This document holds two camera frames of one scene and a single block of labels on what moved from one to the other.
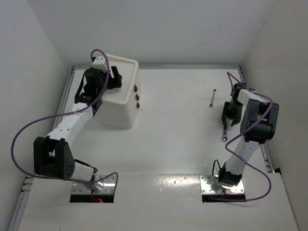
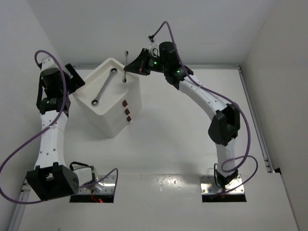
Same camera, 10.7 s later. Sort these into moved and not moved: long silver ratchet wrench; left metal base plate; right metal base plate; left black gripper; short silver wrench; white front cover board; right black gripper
Moved: left black gripper; right black gripper; short silver wrench; long silver ratchet wrench
Not moved: right metal base plate; white front cover board; left metal base plate
